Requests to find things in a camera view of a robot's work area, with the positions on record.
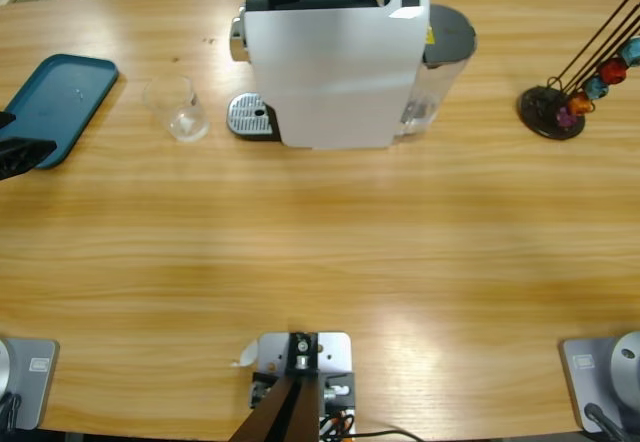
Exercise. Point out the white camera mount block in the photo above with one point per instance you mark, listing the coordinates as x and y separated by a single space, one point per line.
335 347

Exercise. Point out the black capsule holder with rods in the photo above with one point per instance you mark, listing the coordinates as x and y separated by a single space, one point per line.
537 107

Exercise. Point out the clear water tank dark lid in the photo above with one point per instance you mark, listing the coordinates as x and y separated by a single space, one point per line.
450 32

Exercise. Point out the clear drinking glass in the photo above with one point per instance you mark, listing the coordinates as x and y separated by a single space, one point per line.
185 127

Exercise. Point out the metal drip tray grate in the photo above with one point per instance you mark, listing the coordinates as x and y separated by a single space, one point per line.
247 112

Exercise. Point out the orange coffee capsule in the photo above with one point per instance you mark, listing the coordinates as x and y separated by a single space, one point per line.
580 105

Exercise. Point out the red coffee capsule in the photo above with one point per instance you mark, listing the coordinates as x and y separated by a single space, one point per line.
614 70

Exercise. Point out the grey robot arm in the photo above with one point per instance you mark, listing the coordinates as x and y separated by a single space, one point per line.
30 387
625 362

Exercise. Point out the purple coffee capsule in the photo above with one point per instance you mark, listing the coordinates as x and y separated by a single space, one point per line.
565 118

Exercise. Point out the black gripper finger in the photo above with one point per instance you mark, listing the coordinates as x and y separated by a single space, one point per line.
20 154
5 119

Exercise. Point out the white capsule coffee machine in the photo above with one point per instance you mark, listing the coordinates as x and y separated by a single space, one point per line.
330 72

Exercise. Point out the dark camera post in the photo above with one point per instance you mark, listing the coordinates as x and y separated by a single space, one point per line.
285 412

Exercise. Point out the blue coffee capsule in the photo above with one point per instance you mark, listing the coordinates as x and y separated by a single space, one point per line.
596 88
633 52

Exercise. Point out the white tape strip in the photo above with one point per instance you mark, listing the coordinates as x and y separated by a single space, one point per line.
247 354

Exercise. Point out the teal serving tray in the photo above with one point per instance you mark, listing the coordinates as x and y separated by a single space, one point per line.
55 92

